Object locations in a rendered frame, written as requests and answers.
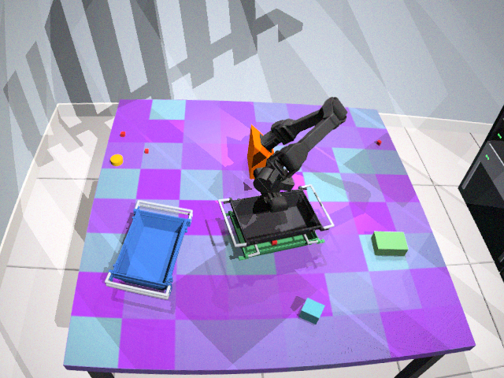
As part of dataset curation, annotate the light blue cube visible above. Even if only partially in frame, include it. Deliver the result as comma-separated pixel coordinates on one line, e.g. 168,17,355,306
299,298,325,324

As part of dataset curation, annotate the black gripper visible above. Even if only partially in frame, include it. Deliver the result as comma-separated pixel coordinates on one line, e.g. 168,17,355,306
253,167,289,213

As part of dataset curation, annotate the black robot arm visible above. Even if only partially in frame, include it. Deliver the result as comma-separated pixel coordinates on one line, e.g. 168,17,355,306
253,97,347,194

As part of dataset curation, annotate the green rectangular block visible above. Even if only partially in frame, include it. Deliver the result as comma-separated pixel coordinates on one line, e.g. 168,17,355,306
371,231,409,256

